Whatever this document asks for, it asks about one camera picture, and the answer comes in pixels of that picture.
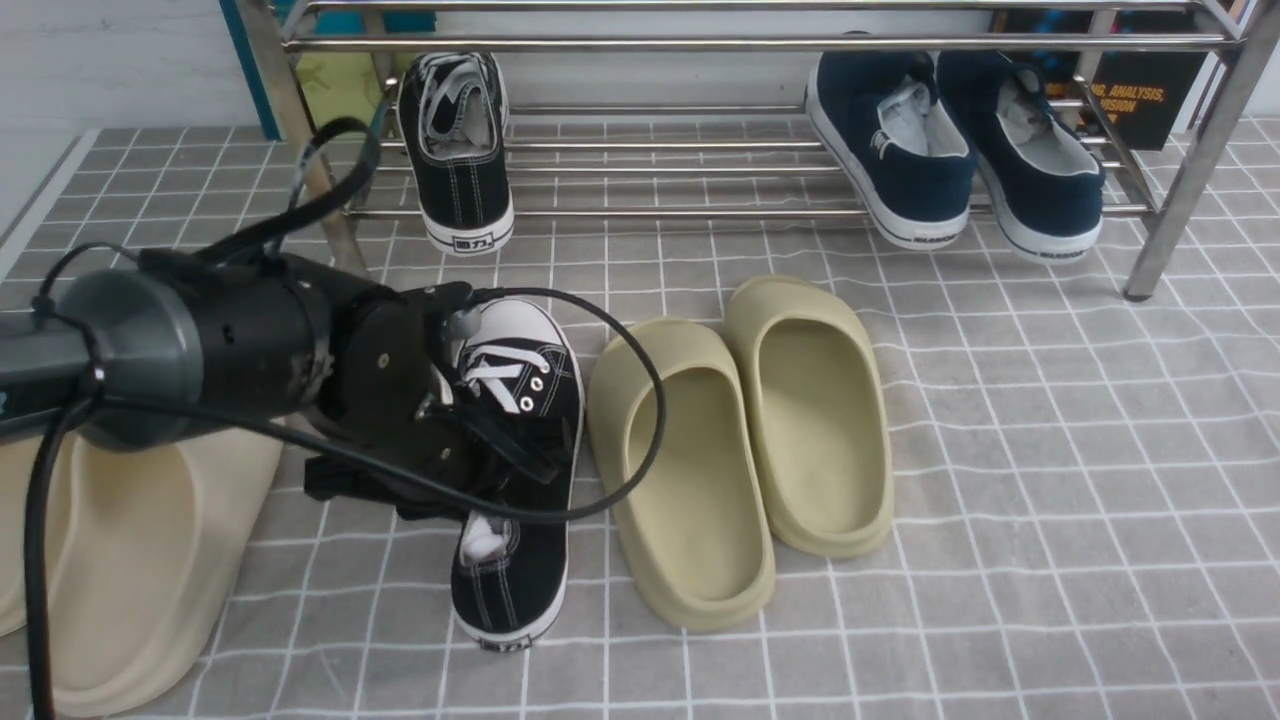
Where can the olive foam slipper left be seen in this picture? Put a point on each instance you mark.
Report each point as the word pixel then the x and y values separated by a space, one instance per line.
pixel 694 532

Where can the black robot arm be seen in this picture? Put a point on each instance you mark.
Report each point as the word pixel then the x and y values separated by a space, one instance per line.
pixel 252 340

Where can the cream foam slipper left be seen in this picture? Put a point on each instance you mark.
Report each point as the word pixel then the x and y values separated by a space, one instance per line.
pixel 17 461

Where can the metal shoe rack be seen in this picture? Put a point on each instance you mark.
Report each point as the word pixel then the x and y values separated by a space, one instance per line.
pixel 271 42

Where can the yellow-green object behind rack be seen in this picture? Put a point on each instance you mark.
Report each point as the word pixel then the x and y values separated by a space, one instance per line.
pixel 337 85

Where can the olive foam slipper right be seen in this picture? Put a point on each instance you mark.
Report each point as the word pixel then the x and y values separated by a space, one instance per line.
pixel 815 408

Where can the black box orange text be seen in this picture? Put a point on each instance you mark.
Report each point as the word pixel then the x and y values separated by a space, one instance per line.
pixel 1142 93

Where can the navy slip-on shoe left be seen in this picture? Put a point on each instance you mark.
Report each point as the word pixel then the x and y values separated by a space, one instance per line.
pixel 881 116

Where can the navy slip-on shoe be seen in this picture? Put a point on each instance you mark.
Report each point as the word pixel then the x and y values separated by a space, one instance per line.
pixel 1046 187
pixel 881 116

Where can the navy slip-on shoe right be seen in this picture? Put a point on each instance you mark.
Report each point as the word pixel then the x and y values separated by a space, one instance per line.
pixel 1046 187

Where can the cream foam slipper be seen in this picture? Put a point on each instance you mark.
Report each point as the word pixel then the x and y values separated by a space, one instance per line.
pixel 17 461
pixel 145 550

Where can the cream foam slipper right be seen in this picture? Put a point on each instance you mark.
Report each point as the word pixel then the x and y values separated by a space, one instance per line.
pixel 145 550

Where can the olive foam slipper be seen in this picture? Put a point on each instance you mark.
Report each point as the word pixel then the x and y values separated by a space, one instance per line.
pixel 694 532
pixel 815 408

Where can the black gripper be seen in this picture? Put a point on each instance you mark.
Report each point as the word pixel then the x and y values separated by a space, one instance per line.
pixel 397 394

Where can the black canvas sneaker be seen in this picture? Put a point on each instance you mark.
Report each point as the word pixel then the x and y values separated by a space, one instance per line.
pixel 452 111
pixel 508 578

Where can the grey checked floor mat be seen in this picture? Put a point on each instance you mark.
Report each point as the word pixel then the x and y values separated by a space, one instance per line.
pixel 1086 500

